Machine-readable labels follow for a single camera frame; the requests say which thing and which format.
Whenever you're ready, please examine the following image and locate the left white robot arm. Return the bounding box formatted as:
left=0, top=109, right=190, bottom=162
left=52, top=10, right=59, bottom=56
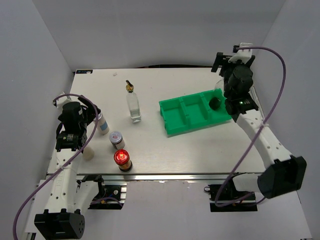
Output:
left=34, top=101, right=106, bottom=240

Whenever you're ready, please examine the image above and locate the red cap sauce bottle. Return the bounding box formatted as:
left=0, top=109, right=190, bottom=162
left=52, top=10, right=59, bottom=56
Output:
left=113, top=149, right=133, bottom=172

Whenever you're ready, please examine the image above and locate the oil bottle with dark contents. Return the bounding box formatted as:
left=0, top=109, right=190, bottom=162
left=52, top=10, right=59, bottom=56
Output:
left=209, top=79, right=224, bottom=111

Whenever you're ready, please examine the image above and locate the left blue table sticker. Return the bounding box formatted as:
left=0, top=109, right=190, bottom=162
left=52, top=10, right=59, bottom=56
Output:
left=75, top=69, right=93, bottom=75

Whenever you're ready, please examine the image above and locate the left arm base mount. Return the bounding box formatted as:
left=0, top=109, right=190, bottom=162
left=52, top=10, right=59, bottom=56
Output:
left=76, top=175, right=127, bottom=210

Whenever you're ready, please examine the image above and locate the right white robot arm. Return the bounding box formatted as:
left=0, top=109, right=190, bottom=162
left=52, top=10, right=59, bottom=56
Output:
left=209, top=50, right=307, bottom=200

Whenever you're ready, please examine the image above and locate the clear oil bottle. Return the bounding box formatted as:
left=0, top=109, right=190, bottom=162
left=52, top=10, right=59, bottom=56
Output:
left=126, top=80, right=141, bottom=123

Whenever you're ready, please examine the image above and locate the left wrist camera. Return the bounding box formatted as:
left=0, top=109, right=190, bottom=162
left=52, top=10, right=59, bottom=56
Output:
left=52, top=96, right=72, bottom=109

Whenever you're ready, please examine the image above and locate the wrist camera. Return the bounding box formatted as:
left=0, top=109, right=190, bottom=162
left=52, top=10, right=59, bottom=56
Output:
left=52, top=96, right=72, bottom=109
left=228, top=42, right=253, bottom=64

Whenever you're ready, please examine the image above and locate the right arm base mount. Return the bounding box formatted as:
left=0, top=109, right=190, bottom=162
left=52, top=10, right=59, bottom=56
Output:
left=202, top=174, right=258, bottom=213

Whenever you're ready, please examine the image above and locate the white powder shaker jar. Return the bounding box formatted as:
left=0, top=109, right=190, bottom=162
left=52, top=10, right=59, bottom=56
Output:
left=82, top=146, right=95, bottom=161

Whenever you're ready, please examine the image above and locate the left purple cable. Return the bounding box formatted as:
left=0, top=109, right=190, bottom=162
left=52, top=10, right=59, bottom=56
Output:
left=12, top=93, right=100, bottom=240

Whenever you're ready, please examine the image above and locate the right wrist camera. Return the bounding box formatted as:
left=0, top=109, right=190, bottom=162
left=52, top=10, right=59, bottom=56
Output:
left=228, top=42, right=253, bottom=64

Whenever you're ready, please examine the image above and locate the red label spice jar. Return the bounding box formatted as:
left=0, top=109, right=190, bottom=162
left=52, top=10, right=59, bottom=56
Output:
left=109, top=131, right=125, bottom=150

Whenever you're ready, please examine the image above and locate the blue label shaker jar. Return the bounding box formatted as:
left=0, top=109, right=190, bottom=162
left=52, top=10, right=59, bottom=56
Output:
left=97, top=112, right=110, bottom=135

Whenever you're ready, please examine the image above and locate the purple cable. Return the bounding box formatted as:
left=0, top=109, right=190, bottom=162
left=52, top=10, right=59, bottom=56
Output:
left=214, top=46, right=287, bottom=207
left=12, top=93, right=100, bottom=240

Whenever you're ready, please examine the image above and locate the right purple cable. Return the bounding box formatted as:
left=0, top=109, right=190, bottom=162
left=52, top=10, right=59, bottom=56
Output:
left=214, top=46, right=287, bottom=207

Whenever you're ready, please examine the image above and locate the green three-compartment bin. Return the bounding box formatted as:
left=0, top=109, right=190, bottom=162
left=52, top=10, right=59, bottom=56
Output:
left=159, top=90, right=232, bottom=136

